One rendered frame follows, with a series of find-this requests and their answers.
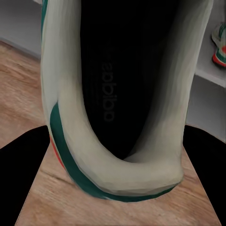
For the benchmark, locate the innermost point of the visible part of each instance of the gym shoe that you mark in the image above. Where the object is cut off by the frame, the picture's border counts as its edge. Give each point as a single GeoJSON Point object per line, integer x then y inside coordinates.
{"type": "Point", "coordinates": [218, 37]}
{"type": "Point", "coordinates": [115, 80]}

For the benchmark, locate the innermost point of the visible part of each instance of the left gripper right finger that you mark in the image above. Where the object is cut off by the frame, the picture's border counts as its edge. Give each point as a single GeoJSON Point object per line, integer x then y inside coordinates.
{"type": "Point", "coordinates": [208, 156]}

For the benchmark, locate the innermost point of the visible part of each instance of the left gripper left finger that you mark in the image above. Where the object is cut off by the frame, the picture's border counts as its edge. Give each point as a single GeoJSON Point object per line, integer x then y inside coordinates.
{"type": "Point", "coordinates": [19, 163]}

